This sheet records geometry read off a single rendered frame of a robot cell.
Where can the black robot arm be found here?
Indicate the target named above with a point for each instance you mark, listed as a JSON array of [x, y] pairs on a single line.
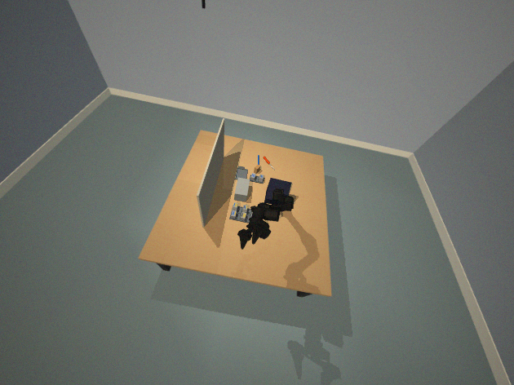
[[272, 212]]

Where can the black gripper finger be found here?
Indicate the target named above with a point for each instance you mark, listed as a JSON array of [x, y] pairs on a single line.
[[243, 240], [257, 231]]

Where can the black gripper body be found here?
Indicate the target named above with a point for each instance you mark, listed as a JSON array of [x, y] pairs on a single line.
[[254, 219]]

